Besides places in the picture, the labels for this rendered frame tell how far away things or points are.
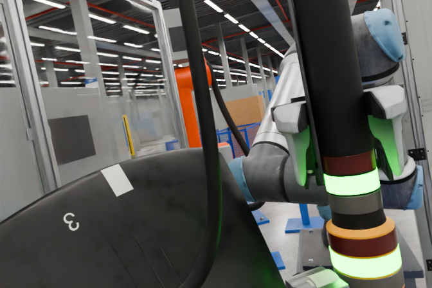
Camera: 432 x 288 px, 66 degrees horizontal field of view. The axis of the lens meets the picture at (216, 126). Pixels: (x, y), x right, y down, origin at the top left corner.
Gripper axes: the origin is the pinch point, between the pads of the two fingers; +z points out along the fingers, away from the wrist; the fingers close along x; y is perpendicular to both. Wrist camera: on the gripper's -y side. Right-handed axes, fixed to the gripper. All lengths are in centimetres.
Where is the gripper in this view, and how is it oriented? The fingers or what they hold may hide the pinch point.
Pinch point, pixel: (336, 106)
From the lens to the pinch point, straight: 20.6
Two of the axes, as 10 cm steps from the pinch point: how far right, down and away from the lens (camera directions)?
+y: 1.9, 9.8, 0.5
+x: -9.3, 1.6, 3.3
